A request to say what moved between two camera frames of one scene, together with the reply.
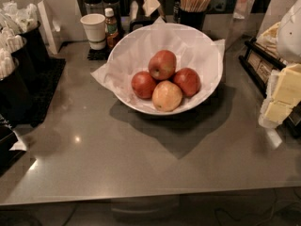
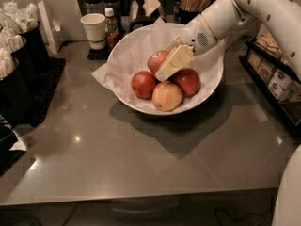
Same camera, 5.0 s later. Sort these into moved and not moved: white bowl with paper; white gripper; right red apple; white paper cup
Moved: white gripper
Not moved: right red apple; white paper cup; white bowl with paper
